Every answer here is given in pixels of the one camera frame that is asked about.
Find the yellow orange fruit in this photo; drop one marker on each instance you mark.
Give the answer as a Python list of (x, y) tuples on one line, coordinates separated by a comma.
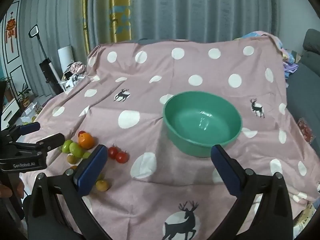
[(102, 185)]

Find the small red tomato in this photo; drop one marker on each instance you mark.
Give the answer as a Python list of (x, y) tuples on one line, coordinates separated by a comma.
[(81, 133)]

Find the large green fruit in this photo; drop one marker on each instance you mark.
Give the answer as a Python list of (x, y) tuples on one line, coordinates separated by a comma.
[(76, 150)]

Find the green plastic bowl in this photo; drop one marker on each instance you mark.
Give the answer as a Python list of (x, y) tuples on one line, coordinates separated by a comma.
[(200, 121)]

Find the orange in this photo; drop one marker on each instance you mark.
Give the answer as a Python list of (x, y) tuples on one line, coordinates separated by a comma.
[(86, 140)]

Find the grey sofa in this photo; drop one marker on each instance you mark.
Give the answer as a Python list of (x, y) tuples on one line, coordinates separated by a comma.
[(307, 80)]

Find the person's left hand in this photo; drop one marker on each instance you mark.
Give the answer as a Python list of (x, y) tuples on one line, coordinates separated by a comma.
[(4, 190)]

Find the pile of clothes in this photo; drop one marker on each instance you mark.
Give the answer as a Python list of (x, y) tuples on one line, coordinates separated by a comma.
[(76, 68)]

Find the small orange fruit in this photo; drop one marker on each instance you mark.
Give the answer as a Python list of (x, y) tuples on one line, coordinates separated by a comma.
[(73, 167)]

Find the white cylinder appliance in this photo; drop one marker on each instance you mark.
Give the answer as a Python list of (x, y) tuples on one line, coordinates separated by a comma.
[(65, 57)]

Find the gold curtain strip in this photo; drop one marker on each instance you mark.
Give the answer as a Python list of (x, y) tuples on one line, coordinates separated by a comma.
[(86, 17)]

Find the potted plant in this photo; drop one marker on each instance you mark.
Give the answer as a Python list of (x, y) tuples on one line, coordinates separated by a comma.
[(25, 101)]

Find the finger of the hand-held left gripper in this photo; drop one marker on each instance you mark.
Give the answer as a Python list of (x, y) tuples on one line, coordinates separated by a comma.
[(50, 141), (28, 127)]

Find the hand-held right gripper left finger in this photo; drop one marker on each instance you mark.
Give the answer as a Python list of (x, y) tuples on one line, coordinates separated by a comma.
[(90, 171)]

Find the pink polka dot blanket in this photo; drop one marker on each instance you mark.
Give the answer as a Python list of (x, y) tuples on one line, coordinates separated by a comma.
[(150, 80)]

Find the small green fruit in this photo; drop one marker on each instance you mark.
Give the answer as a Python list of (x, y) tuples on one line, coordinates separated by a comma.
[(86, 155), (66, 146)]

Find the colourful printed blanket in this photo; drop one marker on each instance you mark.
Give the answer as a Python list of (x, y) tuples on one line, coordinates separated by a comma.
[(290, 60)]

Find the gold patterned curtain band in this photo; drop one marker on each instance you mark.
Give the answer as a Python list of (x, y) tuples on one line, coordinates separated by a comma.
[(120, 10)]

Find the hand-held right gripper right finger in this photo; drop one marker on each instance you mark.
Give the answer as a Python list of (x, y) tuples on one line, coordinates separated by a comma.
[(225, 171)]

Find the white cabinet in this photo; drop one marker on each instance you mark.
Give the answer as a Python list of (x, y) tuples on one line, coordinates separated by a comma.
[(11, 110)]

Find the red packet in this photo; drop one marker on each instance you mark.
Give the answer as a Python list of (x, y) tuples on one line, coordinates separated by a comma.
[(305, 130)]

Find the black floor washer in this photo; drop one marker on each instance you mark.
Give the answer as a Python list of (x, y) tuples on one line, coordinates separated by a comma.
[(47, 72)]

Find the brownish yellow fruit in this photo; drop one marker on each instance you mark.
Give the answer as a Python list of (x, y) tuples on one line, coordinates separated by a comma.
[(71, 158)]

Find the red wall ornament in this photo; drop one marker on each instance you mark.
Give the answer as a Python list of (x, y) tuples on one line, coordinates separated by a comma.
[(11, 26)]

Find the grey curtain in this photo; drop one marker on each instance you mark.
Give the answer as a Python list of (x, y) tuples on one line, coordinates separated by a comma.
[(200, 10)]

